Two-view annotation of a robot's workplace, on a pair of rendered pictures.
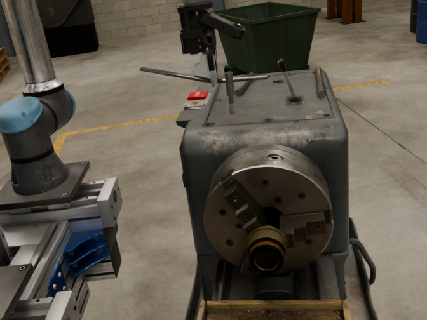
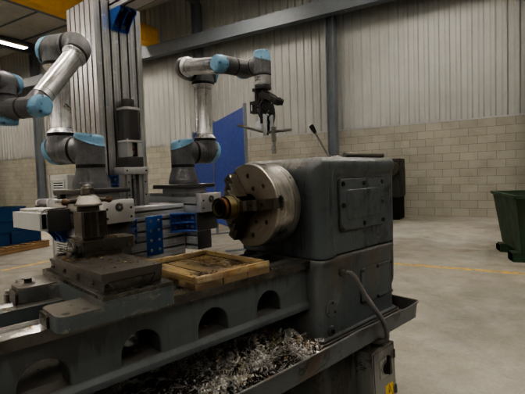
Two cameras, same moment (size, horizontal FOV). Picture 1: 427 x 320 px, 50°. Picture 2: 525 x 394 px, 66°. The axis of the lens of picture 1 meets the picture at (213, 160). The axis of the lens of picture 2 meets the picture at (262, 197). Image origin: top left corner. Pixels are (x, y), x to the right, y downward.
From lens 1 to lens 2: 1.21 m
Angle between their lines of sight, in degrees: 41
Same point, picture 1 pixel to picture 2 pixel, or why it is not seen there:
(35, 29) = (205, 106)
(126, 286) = not seen: hidden behind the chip
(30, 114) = (182, 141)
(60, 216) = (181, 200)
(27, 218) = (169, 199)
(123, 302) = not seen: hidden behind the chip
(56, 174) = (187, 177)
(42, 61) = (204, 123)
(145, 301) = not seen: hidden behind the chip
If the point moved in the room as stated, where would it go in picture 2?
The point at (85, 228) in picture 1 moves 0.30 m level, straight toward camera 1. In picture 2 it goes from (189, 210) to (155, 217)
